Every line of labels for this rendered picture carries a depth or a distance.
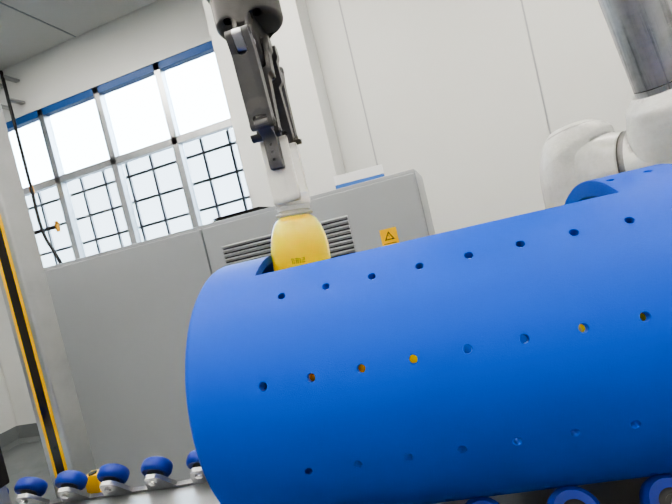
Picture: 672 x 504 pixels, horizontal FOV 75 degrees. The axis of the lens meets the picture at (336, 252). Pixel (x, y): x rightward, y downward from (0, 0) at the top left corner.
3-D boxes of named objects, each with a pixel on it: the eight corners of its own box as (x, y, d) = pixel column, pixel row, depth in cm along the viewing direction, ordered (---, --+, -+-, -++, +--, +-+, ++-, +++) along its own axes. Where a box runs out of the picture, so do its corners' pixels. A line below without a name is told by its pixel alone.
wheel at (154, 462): (137, 456, 66) (133, 469, 64) (164, 451, 65) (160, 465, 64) (154, 468, 69) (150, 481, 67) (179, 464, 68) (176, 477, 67)
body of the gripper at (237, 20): (227, 21, 53) (245, 96, 54) (194, -16, 45) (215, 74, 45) (285, 1, 52) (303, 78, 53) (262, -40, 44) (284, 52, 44)
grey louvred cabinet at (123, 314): (159, 463, 302) (106, 259, 297) (480, 432, 243) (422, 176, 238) (97, 517, 250) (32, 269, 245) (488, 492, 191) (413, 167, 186)
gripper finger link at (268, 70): (271, 41, 48) (266, 33, 47) (289, 135, 46) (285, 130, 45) (238, 51, 49) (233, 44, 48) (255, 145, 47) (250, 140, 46)
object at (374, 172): (339, 193, 225) (335, 178, 225) (386, 182, 221) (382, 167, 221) (336, 191, 213) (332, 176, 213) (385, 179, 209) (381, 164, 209)
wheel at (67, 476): (52, 469, 69) (46, 483, 67) (77, 465, 68) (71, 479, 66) (71, 481, 71) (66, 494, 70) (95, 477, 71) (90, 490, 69)
